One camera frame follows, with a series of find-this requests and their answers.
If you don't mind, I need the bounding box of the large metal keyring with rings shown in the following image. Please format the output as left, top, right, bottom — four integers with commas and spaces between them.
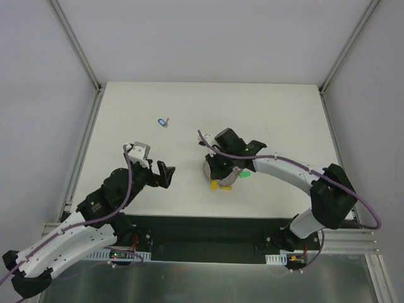
201, 159, 239, 189

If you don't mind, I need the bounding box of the green key tag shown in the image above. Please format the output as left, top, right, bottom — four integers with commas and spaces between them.
239, 171, 251, 178

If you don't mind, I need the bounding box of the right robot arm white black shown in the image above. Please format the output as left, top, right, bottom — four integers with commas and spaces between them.
198, 128, 357, 252

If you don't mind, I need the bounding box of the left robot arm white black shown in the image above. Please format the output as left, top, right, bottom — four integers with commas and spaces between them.
3, 161, 175, 299

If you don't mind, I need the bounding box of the blue tagged key on table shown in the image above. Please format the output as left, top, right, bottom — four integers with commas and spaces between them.
157, 118, 169, 128

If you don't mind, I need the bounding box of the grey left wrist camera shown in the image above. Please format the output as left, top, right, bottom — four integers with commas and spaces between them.
123, 142, 150, 169

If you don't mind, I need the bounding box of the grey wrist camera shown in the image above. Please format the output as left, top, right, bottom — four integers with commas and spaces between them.
123, 142, 150, 169
198, 134, 216, 146

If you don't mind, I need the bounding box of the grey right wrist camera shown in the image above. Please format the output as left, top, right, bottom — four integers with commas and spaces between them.
198, 134, 216, 146

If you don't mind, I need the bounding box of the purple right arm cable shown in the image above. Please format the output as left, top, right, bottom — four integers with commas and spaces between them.
197, 129, 382, 275

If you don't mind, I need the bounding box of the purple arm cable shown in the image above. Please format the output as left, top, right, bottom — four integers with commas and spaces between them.
0, 145, 145, 303
197, 129, 382, 275

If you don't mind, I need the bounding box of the left white cable duct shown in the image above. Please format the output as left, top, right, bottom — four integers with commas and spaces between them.
84, 249, 152, 262

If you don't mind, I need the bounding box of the white cable duct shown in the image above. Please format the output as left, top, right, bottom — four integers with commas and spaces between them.
265, 253, 287, 266
84, 249, 152, 262

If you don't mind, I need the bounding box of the left side frame rail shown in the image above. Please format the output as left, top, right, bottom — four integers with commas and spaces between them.
56, 85, 105, 222

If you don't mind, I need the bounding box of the frame rail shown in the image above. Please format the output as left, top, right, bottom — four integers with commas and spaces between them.
319, 92, 359, 223
56, 85, 105, 222

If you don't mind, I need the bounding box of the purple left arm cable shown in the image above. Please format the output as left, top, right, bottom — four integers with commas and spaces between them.
0, 145, 145, 303

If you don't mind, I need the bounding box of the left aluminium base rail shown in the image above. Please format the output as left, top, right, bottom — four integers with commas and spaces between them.
39, 222, 68, 245

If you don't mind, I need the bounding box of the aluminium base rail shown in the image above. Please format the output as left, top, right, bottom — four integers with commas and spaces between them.
323, 229, 381, 255
39, 222, 68, 245

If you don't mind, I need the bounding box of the right white cable duct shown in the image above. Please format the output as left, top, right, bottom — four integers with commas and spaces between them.
265, 253, 287, 266

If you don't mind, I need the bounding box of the right side frame rail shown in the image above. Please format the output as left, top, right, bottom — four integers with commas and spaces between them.
319, 92, 359, 223

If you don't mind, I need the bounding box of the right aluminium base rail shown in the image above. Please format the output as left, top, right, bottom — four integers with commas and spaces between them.
323, 229, 381, 255

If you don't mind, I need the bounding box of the left aluminium frame post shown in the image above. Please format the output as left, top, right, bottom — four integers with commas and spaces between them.
48, 0, 102, 92

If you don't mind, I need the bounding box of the aluminium frame post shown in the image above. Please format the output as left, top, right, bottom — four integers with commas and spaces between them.
319, 0, 383, 96
48, 0, 102, 92

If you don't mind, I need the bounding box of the right aluminium frame post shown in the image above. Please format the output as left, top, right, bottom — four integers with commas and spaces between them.
319, 0, 383, 96

